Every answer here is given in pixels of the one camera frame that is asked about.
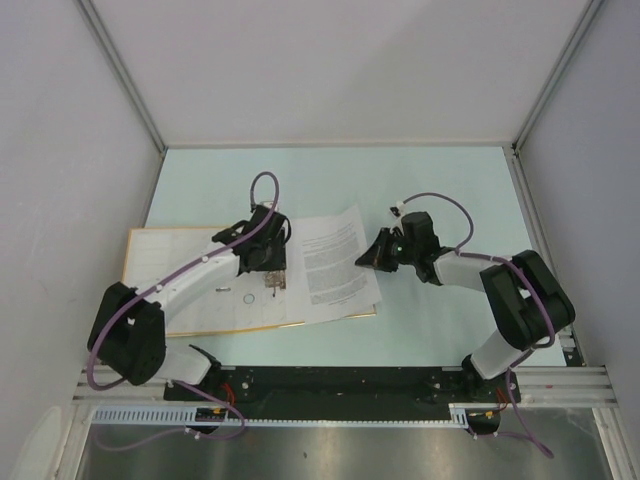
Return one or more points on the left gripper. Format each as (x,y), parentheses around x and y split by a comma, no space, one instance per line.
(278,261)

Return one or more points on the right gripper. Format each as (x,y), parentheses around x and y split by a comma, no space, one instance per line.
(375,256)

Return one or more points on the yellow ring binder folder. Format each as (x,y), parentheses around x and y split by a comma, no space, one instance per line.
(241,305)

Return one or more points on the printed paper stack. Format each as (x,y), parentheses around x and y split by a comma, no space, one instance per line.
(323,283)

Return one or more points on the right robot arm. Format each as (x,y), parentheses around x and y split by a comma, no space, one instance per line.
(528,304)

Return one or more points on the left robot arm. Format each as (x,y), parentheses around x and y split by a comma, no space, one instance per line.
(127,342)

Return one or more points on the metal lever arch mechanism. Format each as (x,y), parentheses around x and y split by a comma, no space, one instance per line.
(275,282)

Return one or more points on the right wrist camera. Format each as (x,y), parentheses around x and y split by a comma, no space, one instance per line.
(398,210)

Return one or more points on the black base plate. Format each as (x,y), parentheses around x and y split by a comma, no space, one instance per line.
(354,393)

